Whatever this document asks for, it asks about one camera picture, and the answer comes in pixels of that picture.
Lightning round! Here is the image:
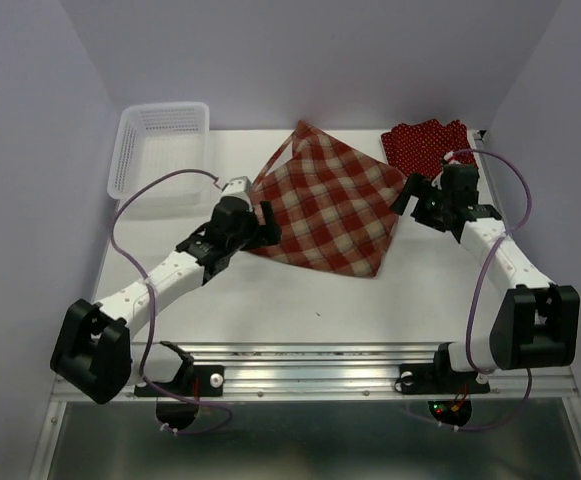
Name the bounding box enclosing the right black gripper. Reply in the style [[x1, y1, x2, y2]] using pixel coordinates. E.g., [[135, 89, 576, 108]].
[[388, 171, 452, 231]]

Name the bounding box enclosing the red cream plaid skirt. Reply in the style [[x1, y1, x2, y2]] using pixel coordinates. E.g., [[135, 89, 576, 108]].
[[250, 121, 405, 278]]

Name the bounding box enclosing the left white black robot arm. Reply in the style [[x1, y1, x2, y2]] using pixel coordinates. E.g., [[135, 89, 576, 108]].
[[50, 195, 281, 404]]

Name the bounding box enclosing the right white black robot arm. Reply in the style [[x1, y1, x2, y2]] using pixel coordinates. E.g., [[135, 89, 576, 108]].
[[391, 163, 580, 390]]

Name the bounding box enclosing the white plastic basket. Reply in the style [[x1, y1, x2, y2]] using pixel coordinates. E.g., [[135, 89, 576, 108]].
[[107, 102, 211, 201]]

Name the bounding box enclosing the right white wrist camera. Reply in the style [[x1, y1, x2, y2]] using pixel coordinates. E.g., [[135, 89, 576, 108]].
[[441, 151, 458, 168]]

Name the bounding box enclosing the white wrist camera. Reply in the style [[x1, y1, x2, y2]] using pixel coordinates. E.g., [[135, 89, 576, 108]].
[[441, 151, 458, 168], [221, 176, 251, 203]]

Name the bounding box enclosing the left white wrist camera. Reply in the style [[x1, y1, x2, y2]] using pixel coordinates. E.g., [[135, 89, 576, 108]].
[[221, 176, 251, 203]]

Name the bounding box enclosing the aluminium rail frame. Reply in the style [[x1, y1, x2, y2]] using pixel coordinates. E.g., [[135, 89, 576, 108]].
[[29, 127, 581, 480]]

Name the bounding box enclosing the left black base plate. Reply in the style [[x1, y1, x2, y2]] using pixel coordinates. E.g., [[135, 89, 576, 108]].
[[155, 364, 225, 399]]

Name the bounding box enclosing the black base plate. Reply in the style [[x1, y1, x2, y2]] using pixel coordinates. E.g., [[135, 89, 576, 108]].
[[155, 364, 225, 399], [393, 363, 490, 395]]

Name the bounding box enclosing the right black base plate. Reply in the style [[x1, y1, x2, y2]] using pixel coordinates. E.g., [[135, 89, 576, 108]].
[[393, 363, 490, 395]]

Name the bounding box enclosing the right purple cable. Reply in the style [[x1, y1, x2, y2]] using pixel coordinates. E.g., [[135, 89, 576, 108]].
[[402, 147, 536, 432]]

